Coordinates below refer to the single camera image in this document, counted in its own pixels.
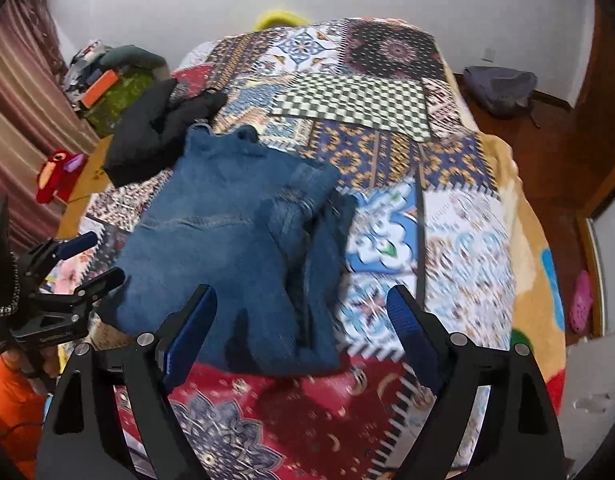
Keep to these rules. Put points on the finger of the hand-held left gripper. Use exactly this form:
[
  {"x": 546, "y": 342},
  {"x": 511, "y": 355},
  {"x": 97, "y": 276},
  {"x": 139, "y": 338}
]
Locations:
[
  {"x": 74, "y": 246},
  {"x": 99, "y": 282}
]

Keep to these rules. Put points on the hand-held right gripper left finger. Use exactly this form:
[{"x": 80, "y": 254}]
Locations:
[{"x": 187, "y": 335}]

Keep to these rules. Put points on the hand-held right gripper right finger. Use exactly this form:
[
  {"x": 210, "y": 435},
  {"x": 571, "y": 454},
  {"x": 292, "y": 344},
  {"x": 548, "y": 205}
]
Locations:
[{"x": 412, "y": 335}]

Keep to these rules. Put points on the blue denim jacket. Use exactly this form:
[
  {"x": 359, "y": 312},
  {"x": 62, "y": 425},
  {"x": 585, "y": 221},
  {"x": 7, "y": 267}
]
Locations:
[{"x": 222, "y": 260}]

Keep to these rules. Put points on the person's left forearm orange sleeve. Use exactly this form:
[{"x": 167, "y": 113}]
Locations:
[{"x": 12, "y": 405}]

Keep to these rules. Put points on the red plush toy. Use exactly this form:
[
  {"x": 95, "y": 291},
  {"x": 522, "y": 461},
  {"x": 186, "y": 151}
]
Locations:
[{"x": 57, "y": 176}]

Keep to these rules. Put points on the black garment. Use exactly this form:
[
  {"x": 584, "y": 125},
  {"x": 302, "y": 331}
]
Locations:
[{"x": 147, "y": 130}]

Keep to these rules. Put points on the striped brown curtain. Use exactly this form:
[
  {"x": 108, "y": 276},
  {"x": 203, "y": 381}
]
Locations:
[{"x": 22, "y": 110}]

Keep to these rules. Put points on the yellow fleece blanket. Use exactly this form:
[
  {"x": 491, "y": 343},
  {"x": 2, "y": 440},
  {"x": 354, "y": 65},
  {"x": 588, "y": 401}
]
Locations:
[{"x": 530, "y": 240}]

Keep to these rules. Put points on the orange box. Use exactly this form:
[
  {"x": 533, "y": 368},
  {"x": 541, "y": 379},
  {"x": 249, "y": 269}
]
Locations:
[{"x": 101, "y": 88}]

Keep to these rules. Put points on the pink slipper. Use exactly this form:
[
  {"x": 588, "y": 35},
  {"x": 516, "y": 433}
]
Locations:
[{"x": 581, "y": 300}]

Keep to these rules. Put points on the patchwork printed blanket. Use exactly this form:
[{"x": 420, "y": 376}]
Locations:
[{"x": 377, "y": 160}]

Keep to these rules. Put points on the pile of assorted clutter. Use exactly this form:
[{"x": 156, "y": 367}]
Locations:
[{"x": 84, "y": 67}]

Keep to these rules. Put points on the white case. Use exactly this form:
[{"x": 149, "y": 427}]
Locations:
[{"x": 595, "y": 390}]

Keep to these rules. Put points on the dark teal cloth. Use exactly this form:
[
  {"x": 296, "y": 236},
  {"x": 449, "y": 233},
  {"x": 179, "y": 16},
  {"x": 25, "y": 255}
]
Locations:
[{"x": 132, "y": 55}]

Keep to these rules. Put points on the grey bag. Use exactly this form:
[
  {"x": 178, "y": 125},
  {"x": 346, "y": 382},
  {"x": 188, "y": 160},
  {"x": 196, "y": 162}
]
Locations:
[{"x": 497, "y": 87}]

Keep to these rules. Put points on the brown wooden door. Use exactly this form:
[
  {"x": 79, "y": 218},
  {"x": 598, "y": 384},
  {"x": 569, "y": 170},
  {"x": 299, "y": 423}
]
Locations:
[{"x": 605, "y": 110}]

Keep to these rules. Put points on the yellow round object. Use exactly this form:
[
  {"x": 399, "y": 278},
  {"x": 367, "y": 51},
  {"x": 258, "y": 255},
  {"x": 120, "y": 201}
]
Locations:
[{"x": 275, "y": 17}]

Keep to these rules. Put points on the white wall outlet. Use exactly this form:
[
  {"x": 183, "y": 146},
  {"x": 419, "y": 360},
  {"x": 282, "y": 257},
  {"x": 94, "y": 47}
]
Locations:
[{"x": 487, "y": 53}]

